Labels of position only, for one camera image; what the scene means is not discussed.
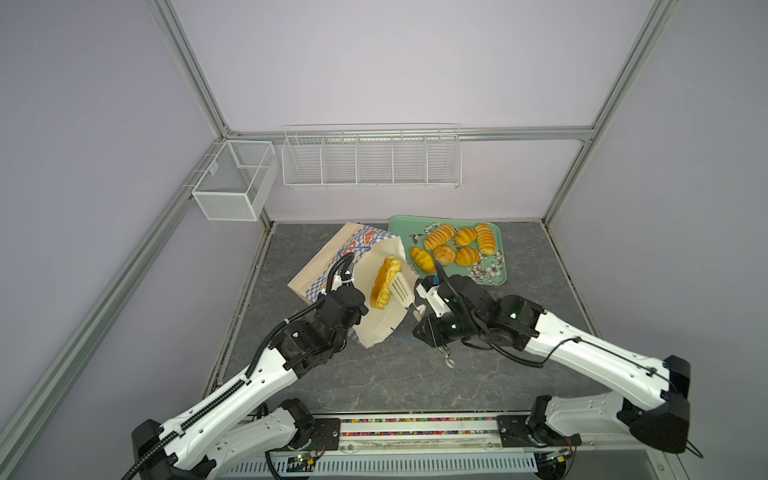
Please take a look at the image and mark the long twisted fake bread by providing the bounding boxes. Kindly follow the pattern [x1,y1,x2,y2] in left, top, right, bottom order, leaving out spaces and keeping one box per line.
[370,256,402,310]

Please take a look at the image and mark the blue checkered paper bag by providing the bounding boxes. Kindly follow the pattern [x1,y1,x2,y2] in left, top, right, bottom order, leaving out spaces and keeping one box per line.
[288,223,418,349]

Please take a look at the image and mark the orange round fake bread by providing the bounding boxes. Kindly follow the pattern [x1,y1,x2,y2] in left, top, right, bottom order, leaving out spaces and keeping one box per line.
[454,227,477,248]

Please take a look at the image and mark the ridged yellow fake bread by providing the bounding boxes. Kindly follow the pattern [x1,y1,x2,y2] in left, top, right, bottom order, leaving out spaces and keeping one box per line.
[474,223,497,256]

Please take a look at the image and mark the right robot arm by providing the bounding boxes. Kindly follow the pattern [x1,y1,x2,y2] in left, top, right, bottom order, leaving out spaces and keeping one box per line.
[413,269,691,454]

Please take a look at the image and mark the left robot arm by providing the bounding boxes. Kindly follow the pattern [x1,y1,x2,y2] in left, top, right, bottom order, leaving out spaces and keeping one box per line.
[124,253,368,479]

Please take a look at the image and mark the small yellow fake bread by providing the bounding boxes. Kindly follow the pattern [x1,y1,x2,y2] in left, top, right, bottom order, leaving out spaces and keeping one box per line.
[455,247,481,267]

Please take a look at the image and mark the flaky pastry fake bread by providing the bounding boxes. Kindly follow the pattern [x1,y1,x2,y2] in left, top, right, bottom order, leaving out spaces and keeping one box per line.
[433,244,457,266]

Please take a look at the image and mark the green floral tray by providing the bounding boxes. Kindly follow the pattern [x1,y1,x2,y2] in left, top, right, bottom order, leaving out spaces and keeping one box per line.
[388,215,507,286]

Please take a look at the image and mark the small white mesh basket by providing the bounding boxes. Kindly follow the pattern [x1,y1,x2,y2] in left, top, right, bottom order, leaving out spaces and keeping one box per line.
[192,140,279,222]

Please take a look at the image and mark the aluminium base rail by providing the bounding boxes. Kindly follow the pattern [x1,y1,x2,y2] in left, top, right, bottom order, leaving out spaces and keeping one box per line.
[161,410,673,480]

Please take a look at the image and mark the long white wire basket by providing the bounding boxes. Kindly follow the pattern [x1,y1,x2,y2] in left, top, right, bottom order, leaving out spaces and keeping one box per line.
[281,123,463,189]

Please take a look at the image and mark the aluminium frame posts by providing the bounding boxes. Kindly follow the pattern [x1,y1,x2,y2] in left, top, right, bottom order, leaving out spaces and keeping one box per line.
[1,1,679,479]

